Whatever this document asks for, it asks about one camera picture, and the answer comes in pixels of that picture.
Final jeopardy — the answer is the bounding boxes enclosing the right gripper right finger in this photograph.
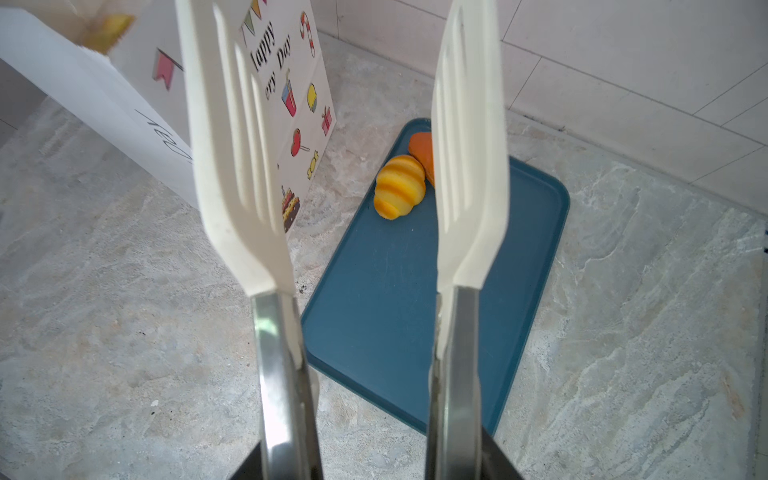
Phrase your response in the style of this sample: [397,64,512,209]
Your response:
[480,428,523,480]

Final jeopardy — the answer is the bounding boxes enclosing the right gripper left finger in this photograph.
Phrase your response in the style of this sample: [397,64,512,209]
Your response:
[230,442,264,480]

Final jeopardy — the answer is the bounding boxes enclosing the small striped bun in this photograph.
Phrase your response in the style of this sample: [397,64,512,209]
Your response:
[373,155,426,220]
[80,14,136,55]

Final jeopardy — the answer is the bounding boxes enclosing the white and steel tongs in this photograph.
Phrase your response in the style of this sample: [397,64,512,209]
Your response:
[175,1,510,479]

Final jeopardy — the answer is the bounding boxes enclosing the reddish brown croissant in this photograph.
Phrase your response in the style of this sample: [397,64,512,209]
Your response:
[408,132,435,186]

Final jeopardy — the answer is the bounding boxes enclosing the white paper bag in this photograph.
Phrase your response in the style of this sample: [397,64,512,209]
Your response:
[1,1,335,226]

